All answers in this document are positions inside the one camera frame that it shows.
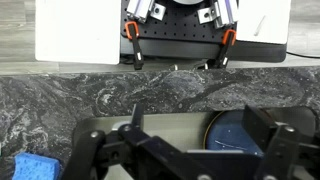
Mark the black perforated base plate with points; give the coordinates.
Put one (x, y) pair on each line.
(180, 33)

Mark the white paper sheet with crease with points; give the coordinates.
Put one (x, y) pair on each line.
(263, 20)

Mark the orange black bar clamp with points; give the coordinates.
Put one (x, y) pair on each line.
(135, 43)
(225, 48)

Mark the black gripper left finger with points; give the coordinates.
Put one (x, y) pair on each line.
(150, 146)

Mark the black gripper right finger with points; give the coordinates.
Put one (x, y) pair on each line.
(276, 146)

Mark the blue sponge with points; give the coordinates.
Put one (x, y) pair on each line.
(35, 166)

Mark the stainless steel sink basin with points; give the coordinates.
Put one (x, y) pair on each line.
(173, 130)

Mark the silver corner bracket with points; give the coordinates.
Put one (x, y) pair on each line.
(158, 11)
(206, 15)

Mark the large white paper sheet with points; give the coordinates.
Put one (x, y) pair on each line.
(78, 30)

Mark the aluminium extrusion bar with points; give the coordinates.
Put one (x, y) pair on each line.
(225, 11)
(140, 8)

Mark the dark blue plate gold rim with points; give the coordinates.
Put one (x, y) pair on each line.
(230, 133)

